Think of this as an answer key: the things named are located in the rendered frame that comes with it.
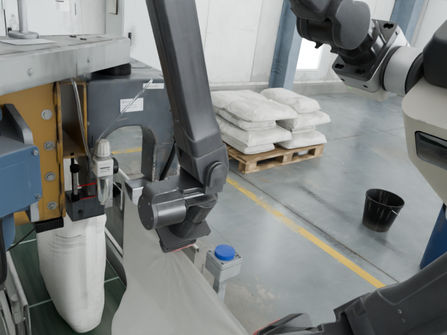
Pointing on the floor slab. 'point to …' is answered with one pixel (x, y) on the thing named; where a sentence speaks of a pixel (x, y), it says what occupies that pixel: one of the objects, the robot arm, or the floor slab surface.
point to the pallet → (247, 162)
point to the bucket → (381, 209)
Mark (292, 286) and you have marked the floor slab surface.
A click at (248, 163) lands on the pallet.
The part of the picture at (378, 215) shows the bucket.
